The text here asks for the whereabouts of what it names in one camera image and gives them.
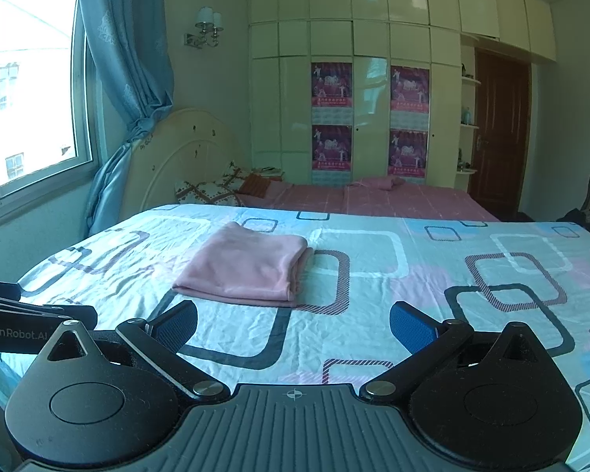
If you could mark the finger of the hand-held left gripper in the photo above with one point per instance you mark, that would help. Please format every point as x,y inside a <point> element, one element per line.
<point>78,313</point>

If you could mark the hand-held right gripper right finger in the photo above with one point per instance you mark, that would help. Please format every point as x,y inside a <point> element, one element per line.
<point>413,327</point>

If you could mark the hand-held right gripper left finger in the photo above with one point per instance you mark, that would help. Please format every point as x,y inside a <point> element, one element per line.
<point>177,327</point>

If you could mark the pink sweatshirt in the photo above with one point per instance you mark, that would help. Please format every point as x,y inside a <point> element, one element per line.
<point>246,265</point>

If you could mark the dark clothes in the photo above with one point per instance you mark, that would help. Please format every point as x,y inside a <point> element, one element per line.
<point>575,219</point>

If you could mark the patterned light blue bed sheet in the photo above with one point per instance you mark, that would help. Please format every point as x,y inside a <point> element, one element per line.
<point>423,275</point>

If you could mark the pink checked bed sheet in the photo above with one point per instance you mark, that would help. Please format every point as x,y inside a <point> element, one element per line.
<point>373,201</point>

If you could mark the patterned white pillow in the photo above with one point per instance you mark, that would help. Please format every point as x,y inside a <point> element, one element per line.
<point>233,172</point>
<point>206,192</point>

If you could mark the folded pink cloth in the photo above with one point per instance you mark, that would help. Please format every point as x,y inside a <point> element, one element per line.
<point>378,183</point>

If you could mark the brown pillow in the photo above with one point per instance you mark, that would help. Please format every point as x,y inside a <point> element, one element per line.
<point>253,186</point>

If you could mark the cream headboard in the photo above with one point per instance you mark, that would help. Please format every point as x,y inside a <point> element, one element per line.
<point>177,152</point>

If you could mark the stack of books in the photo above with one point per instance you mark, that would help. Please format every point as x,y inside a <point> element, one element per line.
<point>268,172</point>

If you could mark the brown wooden door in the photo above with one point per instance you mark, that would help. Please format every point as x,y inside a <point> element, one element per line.
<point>501,132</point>

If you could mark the teal vase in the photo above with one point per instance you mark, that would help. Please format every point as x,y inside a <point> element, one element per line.
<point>467,115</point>

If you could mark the window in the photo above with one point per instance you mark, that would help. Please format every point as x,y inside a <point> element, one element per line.
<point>29,88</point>

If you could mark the blue curtain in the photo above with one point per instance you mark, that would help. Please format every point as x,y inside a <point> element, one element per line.
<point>128,59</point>

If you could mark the cream wardrobe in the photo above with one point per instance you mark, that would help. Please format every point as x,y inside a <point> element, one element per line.
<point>373,14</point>

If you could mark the pink wall poster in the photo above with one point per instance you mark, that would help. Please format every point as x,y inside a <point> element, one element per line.
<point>408,155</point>
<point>332,91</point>
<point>332,152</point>
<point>409,96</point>

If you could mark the wall lamp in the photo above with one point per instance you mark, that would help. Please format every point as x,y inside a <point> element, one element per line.
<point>206,27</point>

